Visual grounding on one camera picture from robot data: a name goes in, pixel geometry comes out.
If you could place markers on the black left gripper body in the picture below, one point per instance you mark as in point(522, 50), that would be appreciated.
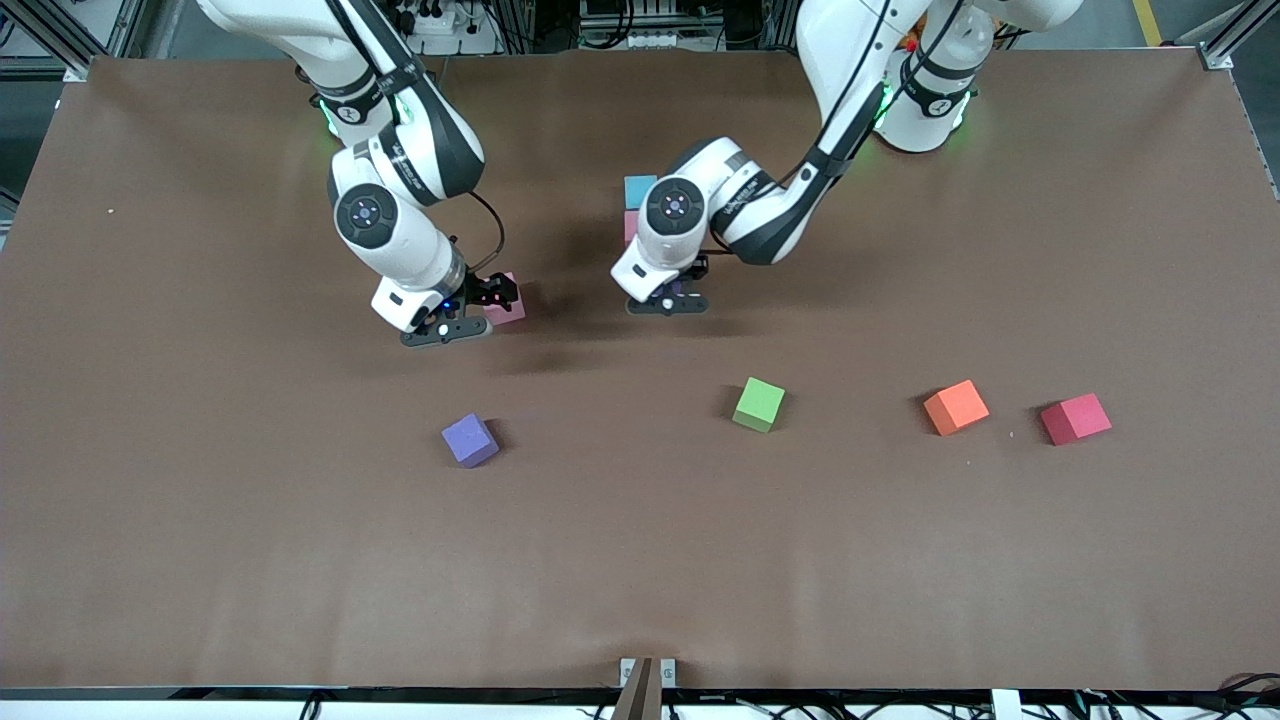
point(694, 270)

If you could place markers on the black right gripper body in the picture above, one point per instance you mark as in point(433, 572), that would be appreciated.
point(477, 291)

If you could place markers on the pink foam cube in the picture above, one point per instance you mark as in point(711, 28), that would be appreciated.
point(630, 225)
point(510, 312)

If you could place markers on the cyan foam cube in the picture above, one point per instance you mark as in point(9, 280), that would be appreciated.
point(638, 192)

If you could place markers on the green foam cube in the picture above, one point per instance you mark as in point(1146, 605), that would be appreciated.
point(758, 405)

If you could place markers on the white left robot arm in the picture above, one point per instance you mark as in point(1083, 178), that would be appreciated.
point(700, 165)

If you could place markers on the white equipment box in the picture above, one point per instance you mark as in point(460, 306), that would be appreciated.
point(630, 20)

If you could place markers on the white power strip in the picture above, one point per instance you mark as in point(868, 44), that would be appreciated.
point(440, 18)

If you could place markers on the orange foam cube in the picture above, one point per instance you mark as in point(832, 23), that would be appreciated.
point(955, 408)

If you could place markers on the orange snack packets bag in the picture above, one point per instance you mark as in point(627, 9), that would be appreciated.
point(906, 40)

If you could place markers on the brown table cover sheet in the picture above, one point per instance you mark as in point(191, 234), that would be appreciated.
point(200, 550)

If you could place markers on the red foam cube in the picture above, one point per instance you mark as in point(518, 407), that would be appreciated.
point(1075, 420)

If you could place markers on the small white bracket plate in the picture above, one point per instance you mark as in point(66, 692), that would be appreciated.
point(628, 672)
point(668, 672)

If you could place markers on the brown post at table edge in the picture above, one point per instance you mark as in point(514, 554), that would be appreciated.
point(640, 695)

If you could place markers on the silver aluminium frame profile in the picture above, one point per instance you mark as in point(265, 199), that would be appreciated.
point(1230, 40)
point(60, 45)

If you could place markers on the white table edge rail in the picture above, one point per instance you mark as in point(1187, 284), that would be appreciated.
point(200, 705)

